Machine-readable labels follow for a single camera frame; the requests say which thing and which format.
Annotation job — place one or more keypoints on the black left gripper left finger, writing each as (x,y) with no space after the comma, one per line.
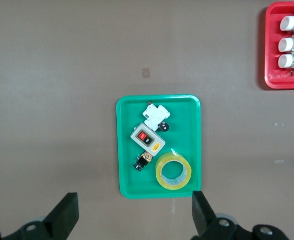
(62,215)

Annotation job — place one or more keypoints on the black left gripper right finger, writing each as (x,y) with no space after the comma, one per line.
(201,212)

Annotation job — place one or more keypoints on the yellow clear tape roll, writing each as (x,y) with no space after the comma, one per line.
(173,155)

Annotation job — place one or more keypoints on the small clear tape strip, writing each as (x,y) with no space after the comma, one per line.
(173,206)
(277,124)
(279,161)

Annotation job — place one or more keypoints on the green plastic tray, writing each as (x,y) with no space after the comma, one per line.
(181,140)

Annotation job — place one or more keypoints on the square clear tape patch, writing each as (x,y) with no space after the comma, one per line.
(146,73)

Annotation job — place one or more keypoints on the red tray holding valves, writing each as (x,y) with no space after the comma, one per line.
(271,50)

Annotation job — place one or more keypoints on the small black gold connector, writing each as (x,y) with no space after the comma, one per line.
(141,162)

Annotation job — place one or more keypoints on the small black round buzzer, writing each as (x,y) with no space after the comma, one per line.
(164,127)

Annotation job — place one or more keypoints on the white circuit breaker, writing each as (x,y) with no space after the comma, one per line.
(155,116)

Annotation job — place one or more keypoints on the metal valve with white caps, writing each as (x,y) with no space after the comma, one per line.
(287,23)
(285,61)
(286,44)

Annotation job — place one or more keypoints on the grey on-off switch box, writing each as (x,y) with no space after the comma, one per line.
(146,137)

